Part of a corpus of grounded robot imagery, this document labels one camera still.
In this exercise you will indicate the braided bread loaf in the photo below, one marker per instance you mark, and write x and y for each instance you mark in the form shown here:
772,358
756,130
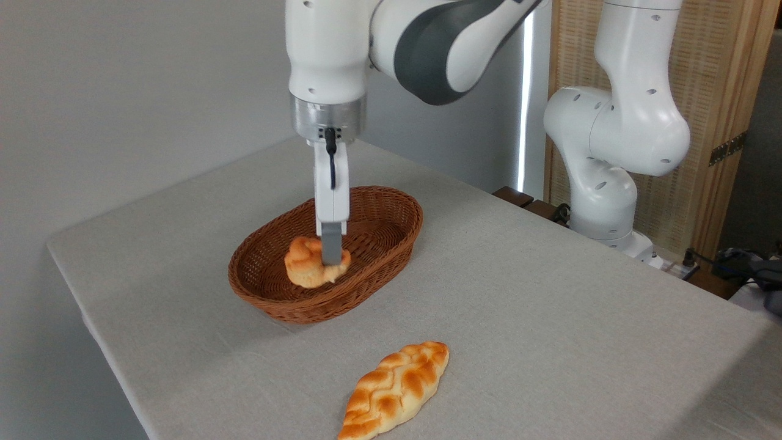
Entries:
397,385

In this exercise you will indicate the metal screen hinge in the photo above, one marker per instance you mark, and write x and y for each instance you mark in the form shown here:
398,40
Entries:
727,148

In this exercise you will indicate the black plug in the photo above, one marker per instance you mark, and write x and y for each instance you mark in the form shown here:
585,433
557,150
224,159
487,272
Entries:
689,259

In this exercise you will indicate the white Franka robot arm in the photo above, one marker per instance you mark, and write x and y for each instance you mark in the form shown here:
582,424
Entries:
330,49

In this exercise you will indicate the brown wicker basket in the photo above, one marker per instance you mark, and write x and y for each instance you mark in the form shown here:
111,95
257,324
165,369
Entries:
379,232

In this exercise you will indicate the white power strip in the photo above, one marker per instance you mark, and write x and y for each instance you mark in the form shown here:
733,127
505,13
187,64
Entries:
669,267

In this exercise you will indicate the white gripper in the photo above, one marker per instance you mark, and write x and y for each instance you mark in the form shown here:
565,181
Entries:
332,205

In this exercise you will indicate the wooden folding screen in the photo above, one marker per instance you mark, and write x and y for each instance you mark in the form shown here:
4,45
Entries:
712,67

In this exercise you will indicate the round muffin bread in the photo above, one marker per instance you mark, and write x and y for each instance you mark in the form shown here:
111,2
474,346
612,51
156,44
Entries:
304,267

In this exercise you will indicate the dark wooden block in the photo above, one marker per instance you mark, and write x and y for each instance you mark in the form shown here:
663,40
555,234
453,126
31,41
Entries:
540,209
512,195

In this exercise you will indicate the beige tablecloth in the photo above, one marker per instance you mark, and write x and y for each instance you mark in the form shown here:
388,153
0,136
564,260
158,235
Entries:
550,336

